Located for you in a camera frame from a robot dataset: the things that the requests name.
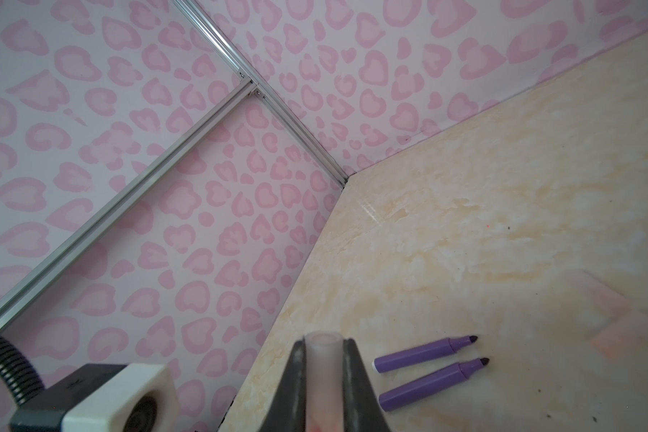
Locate purple marker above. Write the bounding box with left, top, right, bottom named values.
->
left=378, top=357, right=491, bottom=412
left=373, top=335, right=479, bottom=374

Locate left black corrugated cable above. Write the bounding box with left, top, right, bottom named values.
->
left=0, top=323, right=45, bottom=407

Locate clear pen cap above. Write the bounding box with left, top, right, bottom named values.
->
left=304, top=331, right=344, bottom=432
left=565, top=269, right=632, bottom=318

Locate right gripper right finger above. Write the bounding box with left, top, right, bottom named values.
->
left=342, top=338, right=391, bottom=432

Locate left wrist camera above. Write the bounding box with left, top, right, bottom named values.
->
left=9, top=363, right=180, bottom=432

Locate left corner aluminium post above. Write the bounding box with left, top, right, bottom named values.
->
left=173, top=0, right=349, bottom=187

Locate diagonal aluminium frame bar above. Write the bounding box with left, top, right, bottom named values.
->
left=0, top=78, right=257, bottom=332

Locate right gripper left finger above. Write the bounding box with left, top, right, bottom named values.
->
left=258, top=339, right=307, bottom=432

